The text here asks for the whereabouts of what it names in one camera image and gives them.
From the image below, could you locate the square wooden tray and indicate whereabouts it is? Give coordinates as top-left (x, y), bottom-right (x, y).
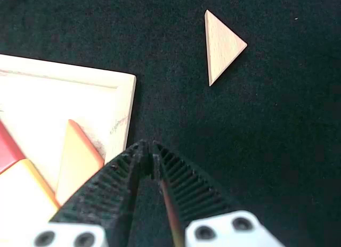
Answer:
top-left (0, 54), bottom-right (137, 213)

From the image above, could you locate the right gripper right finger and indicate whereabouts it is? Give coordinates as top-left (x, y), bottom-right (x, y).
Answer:
top-left (152, 141), bottom-right (285, 247)

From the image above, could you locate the orange triangle tangram piece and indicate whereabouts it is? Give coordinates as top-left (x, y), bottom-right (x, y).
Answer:
top-left (55, 119), bottom-right (105, 207)

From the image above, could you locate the yellow tangram piece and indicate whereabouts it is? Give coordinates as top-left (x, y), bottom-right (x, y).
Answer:
top-left (0, 159), bottom-right (61, 244)

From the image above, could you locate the red tangram piece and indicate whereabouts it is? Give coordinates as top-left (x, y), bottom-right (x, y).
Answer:
top-left (0, 121), bottom-right (27, 176)

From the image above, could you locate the plain wooden triangle piece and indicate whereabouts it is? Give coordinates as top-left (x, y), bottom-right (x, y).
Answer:
top-left (204, 9), bottom-right (248, 87)

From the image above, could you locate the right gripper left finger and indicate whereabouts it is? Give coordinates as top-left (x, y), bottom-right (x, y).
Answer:
top-left (29, 139), bottom-right (154, 247)

